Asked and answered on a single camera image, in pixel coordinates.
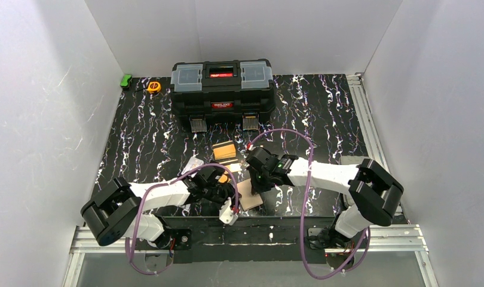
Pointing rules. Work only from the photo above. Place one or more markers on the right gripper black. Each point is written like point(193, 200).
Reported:
point(256, 161)

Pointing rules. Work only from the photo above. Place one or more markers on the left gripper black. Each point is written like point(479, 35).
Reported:
point(221, 190)

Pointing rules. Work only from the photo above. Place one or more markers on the tan card holder with sleeves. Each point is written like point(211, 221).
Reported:
point(248, 200)

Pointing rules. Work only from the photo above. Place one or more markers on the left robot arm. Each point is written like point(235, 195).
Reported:
point(122, 209)

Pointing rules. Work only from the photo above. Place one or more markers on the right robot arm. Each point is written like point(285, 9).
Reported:
point(376, 193)

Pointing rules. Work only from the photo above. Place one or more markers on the gold card stack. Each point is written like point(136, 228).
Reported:
point(224, 151)

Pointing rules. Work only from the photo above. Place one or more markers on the black toolbox with clear lids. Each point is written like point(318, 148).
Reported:
point(236, 91)

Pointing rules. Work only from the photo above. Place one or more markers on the yellow tape measure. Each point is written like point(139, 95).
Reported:
point(153, 87)

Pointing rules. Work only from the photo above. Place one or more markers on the green plastic object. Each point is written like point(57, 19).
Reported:
point(126, 81)

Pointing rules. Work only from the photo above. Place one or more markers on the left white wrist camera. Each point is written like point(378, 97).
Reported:
point(226, 214)

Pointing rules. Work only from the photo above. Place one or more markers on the white aluminium table rail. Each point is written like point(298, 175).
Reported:
point(366, 121)

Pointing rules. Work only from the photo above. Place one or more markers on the front aluminium rail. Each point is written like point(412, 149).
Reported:
point(262, 255)

